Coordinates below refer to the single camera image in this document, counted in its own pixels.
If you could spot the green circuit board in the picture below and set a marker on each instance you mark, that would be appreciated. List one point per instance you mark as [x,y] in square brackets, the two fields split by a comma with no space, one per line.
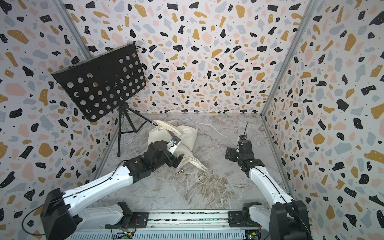
[124,235]
[252,235]

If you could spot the aluminium corner post left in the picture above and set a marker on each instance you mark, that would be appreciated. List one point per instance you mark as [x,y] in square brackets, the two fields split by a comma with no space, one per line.
[59,6]

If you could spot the right green circuit board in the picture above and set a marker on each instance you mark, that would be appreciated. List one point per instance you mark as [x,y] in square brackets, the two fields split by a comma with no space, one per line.
[252,235]

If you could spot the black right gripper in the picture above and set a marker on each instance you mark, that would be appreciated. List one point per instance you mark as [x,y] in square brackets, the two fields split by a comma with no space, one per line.
[234,151]

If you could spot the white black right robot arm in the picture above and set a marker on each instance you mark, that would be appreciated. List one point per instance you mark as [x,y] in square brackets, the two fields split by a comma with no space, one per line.
[287,219]

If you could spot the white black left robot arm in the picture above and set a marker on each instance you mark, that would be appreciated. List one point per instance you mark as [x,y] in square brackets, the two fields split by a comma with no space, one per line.
[64,213]

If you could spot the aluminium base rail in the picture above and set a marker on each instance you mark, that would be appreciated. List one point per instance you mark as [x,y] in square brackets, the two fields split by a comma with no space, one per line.
[177,225]

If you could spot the aluminium corner post right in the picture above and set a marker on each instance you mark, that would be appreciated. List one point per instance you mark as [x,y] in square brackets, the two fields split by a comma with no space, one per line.
[291,52]

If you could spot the black music stand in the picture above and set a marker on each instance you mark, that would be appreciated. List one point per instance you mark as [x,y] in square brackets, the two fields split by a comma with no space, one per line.
[105,83]

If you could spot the cream cloth bag far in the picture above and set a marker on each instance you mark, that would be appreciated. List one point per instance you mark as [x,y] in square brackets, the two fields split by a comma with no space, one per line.
[165,131]

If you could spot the left green circuit board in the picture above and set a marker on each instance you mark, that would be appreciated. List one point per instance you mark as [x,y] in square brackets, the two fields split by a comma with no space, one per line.
[124,235]

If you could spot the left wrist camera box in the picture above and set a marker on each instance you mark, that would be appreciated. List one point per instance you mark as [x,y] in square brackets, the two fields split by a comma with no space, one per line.
[175,141]

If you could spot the cream drawstring soil bag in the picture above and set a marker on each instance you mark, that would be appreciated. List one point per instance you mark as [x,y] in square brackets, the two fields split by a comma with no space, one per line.
[188,157]

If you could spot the aluminium corner post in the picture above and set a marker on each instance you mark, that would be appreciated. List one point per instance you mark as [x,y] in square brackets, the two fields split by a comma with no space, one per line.
[291,52]
[59,6]

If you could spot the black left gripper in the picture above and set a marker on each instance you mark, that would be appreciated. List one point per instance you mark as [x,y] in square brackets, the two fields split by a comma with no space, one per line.
[173,161]

